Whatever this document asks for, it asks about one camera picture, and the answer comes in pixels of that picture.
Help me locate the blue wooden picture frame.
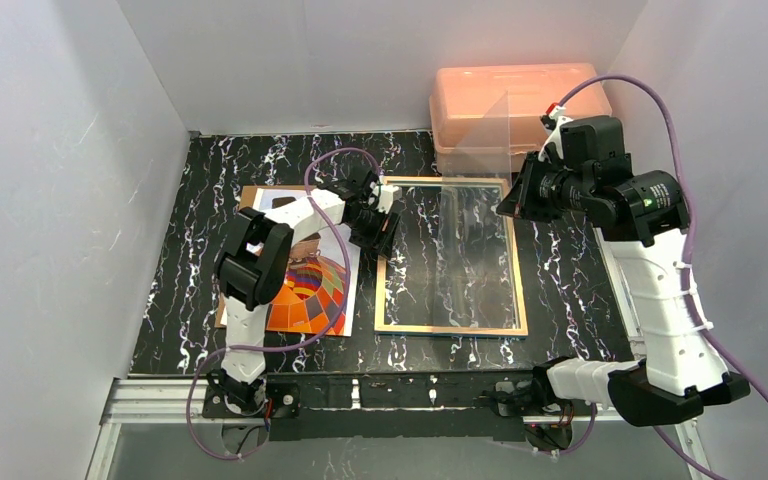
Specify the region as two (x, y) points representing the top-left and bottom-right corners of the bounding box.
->
(373, 175), (530, 339)

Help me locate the clear acrylic sheet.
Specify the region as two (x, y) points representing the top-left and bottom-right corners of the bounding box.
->
(383, 89), (514, 329)

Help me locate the hot air balloon photo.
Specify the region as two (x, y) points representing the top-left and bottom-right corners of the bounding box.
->
(266, 224), (360, 337)

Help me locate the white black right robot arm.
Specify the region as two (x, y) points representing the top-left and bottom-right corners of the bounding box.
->
(496, 114), (751, 427)

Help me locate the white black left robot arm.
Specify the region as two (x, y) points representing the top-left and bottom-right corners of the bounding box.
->
(215, 172), (401, 407)

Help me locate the orange translucent plastic box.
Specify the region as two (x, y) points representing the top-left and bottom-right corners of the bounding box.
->
(429, 63), (597, 179)

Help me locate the brown cardboard backing board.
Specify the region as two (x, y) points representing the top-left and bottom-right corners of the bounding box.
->
(214, 185), (359, 333)

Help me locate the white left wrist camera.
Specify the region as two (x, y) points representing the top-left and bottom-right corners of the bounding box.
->
(371, 184), (402, 213)

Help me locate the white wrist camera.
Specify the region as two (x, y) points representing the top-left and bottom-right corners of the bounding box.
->
(538, 103), (572, 165)
(371, 184), (402, 213)

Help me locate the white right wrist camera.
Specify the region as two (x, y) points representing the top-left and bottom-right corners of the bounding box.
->
(538, 103), (572, 165)

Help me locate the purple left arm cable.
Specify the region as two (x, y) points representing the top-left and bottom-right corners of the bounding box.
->
(185, 146), (385, 464)

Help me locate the aluminium rail base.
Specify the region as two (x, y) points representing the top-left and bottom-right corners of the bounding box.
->
(87, 372), (695, 479)

